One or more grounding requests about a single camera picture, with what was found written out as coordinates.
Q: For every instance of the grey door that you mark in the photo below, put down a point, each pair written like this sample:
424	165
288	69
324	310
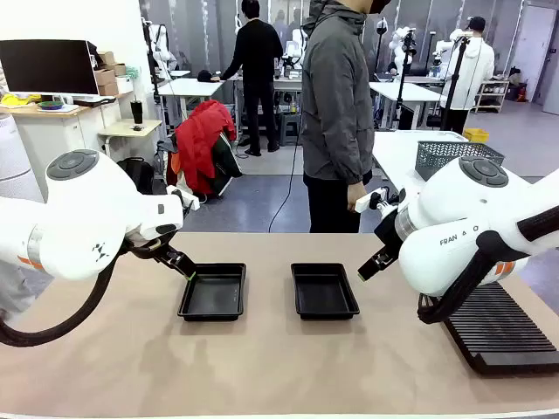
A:
537	52

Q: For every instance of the black backpack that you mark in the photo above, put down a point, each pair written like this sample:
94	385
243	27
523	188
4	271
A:
140	174

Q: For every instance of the black computer monitor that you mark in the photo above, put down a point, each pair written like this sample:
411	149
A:
43	65

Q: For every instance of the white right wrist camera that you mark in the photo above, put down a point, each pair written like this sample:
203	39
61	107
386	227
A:
367	201

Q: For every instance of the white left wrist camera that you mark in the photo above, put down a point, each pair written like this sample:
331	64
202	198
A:
185	200

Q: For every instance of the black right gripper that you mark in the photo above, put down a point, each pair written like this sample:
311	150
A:
388	231

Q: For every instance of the white cabinet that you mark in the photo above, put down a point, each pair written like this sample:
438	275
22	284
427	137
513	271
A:
57	135

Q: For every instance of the person right hand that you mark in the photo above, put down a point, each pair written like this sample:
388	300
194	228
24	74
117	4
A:
356	196

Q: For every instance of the black cap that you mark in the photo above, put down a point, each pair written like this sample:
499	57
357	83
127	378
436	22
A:
207	76

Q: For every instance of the black tumbler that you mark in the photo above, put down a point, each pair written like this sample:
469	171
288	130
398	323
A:
137	112

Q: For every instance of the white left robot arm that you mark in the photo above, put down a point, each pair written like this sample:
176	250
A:
87	209

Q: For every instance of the white table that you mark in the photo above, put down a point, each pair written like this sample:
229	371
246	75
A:
393	153
188	85
406	91

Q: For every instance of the grey plastic mesh basket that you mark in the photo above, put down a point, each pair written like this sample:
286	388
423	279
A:
436	159

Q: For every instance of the yellow cloth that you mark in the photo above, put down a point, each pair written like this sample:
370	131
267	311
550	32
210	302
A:
17	100

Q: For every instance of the black ESD tray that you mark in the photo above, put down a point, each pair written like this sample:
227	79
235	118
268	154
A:
214	297
323	297

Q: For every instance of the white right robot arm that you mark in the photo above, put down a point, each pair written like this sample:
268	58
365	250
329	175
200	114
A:
458	209

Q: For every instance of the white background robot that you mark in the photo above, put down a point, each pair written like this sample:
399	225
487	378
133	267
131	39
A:
399	43
159	48

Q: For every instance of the yellow box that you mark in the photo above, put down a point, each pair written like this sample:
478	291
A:
476	135

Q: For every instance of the person in white hoodie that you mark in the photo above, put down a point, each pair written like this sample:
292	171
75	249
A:
474	70

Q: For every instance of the white shelf rack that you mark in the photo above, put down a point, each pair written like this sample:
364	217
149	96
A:
491	94

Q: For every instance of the green bowl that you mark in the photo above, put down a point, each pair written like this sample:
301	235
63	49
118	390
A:
50	105

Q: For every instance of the grey stool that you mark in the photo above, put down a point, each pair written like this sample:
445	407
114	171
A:
290	126

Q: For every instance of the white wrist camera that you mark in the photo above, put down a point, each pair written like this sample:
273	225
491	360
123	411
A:
367	201
185	200

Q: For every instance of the person in black clothes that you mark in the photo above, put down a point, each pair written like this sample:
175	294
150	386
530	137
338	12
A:
257	52

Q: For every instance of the white air purifier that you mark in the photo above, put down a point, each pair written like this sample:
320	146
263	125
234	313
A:
13	166

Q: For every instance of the small wooden side table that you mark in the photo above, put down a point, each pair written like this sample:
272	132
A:
126	128

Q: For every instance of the brown cardboard box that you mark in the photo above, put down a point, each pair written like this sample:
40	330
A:
105	77
108	89
105	58

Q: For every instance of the person right forearm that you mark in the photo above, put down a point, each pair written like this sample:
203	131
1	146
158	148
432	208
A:
356	153

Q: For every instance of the black slotted rack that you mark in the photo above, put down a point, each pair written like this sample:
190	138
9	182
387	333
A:
502	331

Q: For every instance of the black tripod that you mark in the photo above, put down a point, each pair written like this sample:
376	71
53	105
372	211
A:
454	78
402	87

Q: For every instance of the person in grey jacket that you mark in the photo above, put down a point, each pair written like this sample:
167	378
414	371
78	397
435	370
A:
332	109

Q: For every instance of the red jacket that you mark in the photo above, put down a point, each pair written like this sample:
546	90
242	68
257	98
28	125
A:
201	139

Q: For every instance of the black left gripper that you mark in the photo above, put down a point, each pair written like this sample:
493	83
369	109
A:
148	249

